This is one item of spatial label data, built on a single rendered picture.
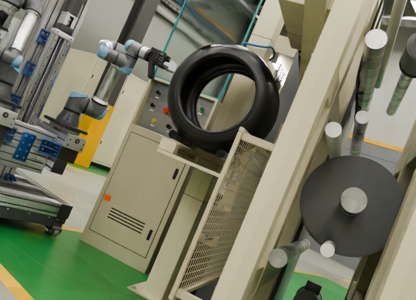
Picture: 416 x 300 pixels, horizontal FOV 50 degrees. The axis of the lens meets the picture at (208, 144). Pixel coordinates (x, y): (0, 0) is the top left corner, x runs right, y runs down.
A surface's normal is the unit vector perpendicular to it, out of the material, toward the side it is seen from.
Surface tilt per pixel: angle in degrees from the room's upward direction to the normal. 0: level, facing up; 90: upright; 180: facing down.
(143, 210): 90
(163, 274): 90
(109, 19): 90
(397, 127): 90
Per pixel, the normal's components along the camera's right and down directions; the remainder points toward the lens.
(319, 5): -0.46, 0.82
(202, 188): -0.27, -0.18
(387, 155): -0.58, -0.29
